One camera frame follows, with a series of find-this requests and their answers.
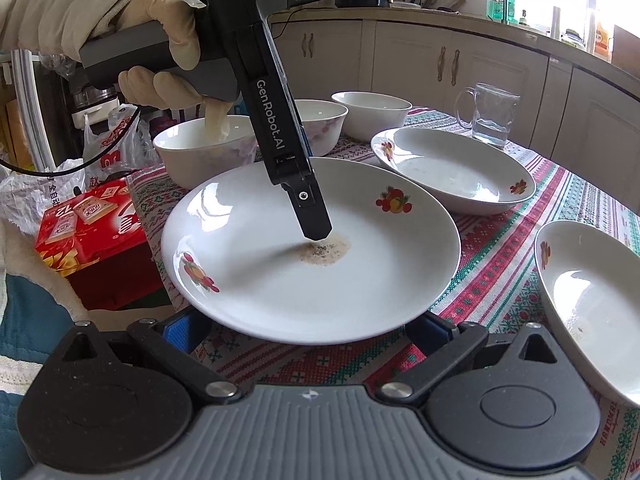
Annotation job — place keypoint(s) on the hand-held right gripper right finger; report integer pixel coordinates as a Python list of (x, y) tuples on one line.
[(431, 332)]

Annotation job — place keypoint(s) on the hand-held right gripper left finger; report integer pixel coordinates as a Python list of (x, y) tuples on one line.
[(182, 332)]

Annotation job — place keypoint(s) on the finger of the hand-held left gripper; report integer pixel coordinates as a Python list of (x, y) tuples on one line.
[(312, 215)]

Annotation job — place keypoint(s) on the white floral bowl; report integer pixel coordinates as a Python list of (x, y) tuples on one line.
[(325, 120)]

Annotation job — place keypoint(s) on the white fruit print plate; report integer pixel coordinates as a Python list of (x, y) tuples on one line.
[(450, 175), (250, 260), (600, 310)]

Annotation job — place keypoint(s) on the person's left forearm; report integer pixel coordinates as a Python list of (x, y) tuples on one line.
[(50, 0)]

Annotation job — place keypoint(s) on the person's left hand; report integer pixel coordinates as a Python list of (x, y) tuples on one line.
[(150, 5)]

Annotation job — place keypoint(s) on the red green patterned tablecloth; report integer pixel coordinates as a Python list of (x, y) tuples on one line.
[(500, 260)]

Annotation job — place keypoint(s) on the red cardboard box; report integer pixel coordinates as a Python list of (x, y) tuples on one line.
[(90, 240)]

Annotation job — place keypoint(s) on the cream kitchen cabinet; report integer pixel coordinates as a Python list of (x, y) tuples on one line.
[(400, 50)]

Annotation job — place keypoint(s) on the teal white quilt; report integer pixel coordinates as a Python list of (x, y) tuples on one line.
[(30, 320)]

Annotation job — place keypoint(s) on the white red print plastic bag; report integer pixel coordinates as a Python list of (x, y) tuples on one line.
[(107, 155)]

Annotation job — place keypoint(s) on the steel electric cooker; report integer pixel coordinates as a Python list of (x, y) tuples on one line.
[(95, 97)]

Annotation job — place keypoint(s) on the clear plastic bag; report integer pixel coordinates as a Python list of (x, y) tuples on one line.
[(30, 195)]

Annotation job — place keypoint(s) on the clear glass mug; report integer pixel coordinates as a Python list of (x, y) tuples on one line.
[(492, 110)]

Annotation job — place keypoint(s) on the glass jar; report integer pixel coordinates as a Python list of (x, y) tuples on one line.
[(573, 37)]

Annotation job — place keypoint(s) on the orange label bottle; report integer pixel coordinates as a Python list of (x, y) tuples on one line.
[(602, 35)]

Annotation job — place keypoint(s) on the brown cutting board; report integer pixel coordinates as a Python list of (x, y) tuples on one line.
[(627, 45)]

